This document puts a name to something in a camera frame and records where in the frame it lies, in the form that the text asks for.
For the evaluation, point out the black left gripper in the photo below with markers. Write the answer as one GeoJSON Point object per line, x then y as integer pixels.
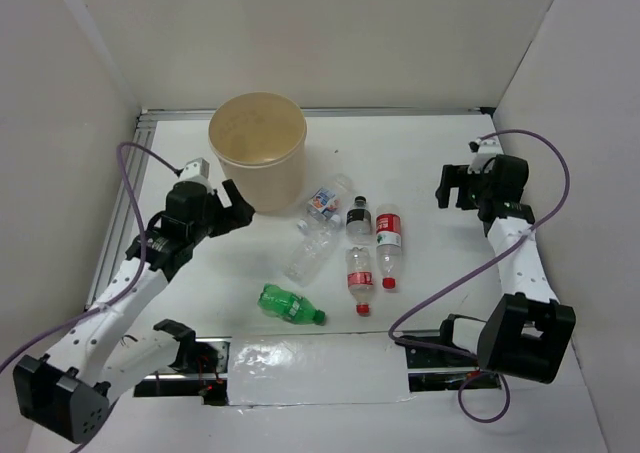
{"type": "Point", "coordinates": [238, 215]}

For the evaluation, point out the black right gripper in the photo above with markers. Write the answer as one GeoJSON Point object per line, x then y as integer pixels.
{"type": "Point", "coordinates": [454, 176]}

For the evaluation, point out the tall red label bottle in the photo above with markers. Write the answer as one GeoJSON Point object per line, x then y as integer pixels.
{"type": "Point", "coordinates": [389, 244]}

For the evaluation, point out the plain clear plastic bottle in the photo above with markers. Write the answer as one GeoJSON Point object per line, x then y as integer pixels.
{"type": "Point", "coordinates": [308, 258]}

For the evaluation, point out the blue orange label clear bottle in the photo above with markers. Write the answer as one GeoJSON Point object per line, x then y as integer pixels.
{"type": "Point", "coordinates": [324, 206]}

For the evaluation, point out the black label clear bottle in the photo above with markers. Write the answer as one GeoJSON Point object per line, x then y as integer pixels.
{"type": "Point", "coordinates": [358, 221]}

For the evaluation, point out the green plastic bottle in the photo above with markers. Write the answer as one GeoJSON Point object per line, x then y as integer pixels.
{"type": "Point", "coordinates": [289, 306]}

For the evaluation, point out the short red label bottle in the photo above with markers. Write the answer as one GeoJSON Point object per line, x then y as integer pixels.
{"type": "Point", "coordinates": [360, 279]}

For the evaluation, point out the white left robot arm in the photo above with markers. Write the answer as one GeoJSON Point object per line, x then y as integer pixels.
{"type": "Point", "coordinates": [71, 388]}

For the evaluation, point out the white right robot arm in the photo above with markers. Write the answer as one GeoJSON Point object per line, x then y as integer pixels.
{"type": "Point", "coordinates": [528, 332]}

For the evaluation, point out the beige round plastic bin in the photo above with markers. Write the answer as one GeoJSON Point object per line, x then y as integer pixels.
{"type": "Point", "coordinates": [259, 141]}

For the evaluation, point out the white tape sheet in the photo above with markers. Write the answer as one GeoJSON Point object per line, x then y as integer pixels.
{"type": "Point", "coordinates": [325, 369]}

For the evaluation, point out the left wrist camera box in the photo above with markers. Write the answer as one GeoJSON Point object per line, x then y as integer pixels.
{"type": "Point", "coordinates": [197, 171]}

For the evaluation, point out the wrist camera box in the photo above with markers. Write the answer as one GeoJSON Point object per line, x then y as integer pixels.
{"type": "Point", "coordinates": [197, 171]}
{"type": "Point", "coordinates": [483, 151]}

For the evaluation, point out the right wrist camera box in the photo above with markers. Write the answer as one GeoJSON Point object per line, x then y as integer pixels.
{"type": "Point", "coordinates": [483, 151]}

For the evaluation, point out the aluminium table frame rail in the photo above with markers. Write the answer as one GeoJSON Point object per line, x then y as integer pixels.
{"type": "Point", "coordinates": [122, 219]}

